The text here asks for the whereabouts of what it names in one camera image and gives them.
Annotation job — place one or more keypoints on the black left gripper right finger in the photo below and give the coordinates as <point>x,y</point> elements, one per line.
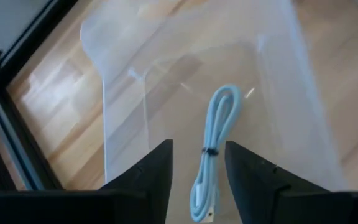
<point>253,186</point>

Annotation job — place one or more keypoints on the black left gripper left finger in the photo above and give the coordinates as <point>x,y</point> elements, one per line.
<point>148,186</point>

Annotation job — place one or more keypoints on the clear plastic bin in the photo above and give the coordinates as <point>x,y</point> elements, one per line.
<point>259,124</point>

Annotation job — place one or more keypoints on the black table frame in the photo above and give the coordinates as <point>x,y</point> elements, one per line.
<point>31,146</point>

